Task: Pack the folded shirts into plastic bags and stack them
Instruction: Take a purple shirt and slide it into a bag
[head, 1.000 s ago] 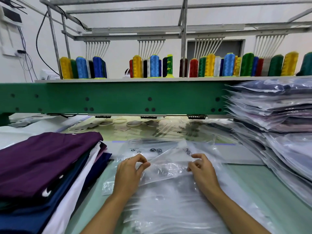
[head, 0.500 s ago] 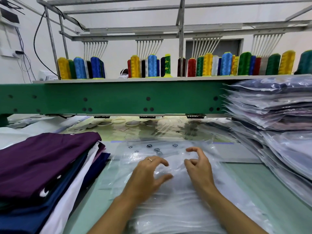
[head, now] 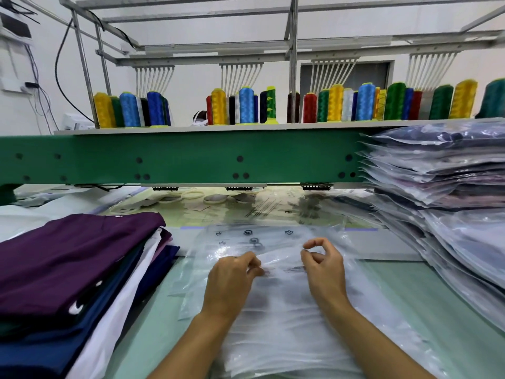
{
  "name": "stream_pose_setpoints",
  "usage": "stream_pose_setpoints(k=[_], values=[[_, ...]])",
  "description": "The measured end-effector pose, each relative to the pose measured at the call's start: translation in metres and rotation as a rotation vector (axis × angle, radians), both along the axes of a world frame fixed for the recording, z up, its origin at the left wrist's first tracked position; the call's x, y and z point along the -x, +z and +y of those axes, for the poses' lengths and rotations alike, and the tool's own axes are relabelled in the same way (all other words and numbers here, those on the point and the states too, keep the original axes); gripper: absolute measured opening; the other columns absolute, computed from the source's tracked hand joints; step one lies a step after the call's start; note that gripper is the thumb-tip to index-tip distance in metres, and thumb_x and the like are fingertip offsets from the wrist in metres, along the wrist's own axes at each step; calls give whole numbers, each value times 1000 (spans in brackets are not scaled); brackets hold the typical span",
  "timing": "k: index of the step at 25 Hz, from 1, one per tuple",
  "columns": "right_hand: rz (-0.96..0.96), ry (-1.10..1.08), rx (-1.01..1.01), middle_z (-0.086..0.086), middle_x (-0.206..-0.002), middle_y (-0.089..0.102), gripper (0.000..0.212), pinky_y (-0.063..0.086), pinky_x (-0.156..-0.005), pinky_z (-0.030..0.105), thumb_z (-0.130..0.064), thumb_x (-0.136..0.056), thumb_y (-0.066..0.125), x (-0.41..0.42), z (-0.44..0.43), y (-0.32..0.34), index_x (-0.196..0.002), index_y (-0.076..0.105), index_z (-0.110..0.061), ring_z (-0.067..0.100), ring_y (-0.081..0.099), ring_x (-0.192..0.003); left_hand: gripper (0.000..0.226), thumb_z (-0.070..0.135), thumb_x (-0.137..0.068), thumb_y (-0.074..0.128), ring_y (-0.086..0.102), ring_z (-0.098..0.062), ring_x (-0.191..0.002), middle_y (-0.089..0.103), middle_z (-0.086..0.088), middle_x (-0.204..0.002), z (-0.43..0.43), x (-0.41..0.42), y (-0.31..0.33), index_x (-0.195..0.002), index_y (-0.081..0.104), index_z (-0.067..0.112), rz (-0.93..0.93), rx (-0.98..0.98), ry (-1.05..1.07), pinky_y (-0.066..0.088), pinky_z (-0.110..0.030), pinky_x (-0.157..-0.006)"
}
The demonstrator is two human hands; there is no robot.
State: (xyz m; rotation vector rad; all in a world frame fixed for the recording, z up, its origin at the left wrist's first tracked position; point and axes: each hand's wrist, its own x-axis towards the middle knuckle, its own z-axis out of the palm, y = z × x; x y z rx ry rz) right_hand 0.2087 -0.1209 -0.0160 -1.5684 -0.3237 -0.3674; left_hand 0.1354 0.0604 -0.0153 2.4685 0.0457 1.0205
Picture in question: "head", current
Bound person's right hand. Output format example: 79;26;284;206
300;237;350;308

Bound white wall socket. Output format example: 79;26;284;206
2;78;39;94

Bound grey metal thread rack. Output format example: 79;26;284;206
57;0;505;127

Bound white box device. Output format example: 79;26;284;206
62;113;96;132

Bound person's left hand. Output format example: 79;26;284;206
201;251;267;321

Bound stack of plastic bags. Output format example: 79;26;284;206
169;225;451;379

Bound person's left forearm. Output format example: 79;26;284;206
148;312;238;379

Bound green machine beam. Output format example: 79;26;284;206
0;126;380;206

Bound person's right forearm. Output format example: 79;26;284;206
324;297;435;379

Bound stack of bagged garments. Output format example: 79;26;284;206
361;118;505;330

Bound wall router with antennas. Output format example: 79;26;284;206
0;0;36;46

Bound black hanging cable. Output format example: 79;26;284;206
55;31;96;125

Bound row of coloured thread spools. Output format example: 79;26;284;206
92;77;505;129

